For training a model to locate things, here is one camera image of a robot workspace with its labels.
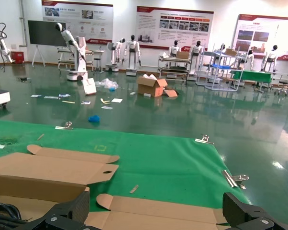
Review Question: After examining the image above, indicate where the wall poster with photo row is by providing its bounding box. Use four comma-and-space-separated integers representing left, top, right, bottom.
136, 6, 214, 52

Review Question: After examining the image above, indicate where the metal shelf cart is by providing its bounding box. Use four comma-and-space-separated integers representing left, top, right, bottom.
158, 55, 192, 81

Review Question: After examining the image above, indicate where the flat cardboard piece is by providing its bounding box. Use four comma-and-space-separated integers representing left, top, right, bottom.
164, 88, 179, 98

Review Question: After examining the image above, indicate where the grey metal rack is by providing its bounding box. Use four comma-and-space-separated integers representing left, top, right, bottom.
195, 44, 245, 93

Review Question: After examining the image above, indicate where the black round stool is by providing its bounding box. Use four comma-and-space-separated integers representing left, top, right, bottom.
276, 80, 288, 97
93, 57, 102, 72

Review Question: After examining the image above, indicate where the leaning white humanoid robot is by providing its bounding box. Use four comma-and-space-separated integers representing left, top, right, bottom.
55, 23, 89, 82

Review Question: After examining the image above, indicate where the large open cardboard carton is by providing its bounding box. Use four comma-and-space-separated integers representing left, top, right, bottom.
136, 73, 169, 98

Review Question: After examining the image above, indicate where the black power cable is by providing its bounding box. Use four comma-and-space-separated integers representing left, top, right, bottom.
0, 202, 22, 228

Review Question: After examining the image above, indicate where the grey wall pipe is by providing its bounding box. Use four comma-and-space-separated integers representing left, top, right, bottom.
19, 0, 28, 48

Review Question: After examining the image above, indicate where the open brown cardboard box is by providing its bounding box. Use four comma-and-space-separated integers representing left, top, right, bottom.
96, 193, 231, 230
0, 144, 121, 228

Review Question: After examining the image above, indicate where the bent white humanoid robot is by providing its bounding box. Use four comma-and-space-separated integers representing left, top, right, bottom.
106, 37, 126, 72

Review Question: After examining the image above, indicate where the grey metal table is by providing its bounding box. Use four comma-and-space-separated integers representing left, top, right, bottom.
271, 71, 288, 96

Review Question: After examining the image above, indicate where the wall poster with building photos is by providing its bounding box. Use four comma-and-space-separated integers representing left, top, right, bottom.
232, 13, 288, 62

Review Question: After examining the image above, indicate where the green covered table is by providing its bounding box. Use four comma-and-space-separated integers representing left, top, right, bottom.
231, 69, 273, 93

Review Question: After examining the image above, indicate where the clear plastic bag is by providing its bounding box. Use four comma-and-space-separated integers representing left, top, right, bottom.
94, 78, 119, 90

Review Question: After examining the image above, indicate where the red box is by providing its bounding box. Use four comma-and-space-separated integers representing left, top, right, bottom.
11, 51, 25, 64

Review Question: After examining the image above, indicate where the wall poster with round icons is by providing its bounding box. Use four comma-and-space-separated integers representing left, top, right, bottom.
41, 0, 114, 45

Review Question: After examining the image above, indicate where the black display screen on stand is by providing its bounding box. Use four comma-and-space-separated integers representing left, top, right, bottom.
27, 20, 67, 68

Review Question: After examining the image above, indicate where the white workbench trolley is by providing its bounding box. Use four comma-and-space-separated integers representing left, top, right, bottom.
57, 49, 105, 72

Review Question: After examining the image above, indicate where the white and brown box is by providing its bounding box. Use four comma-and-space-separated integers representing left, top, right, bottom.
81, 77, 98, 96

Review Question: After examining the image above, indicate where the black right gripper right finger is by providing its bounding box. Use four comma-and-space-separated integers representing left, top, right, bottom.
217, 192, 288, 230

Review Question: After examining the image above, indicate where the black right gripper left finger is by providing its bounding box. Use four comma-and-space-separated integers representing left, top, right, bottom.
14, 186, 97, 230

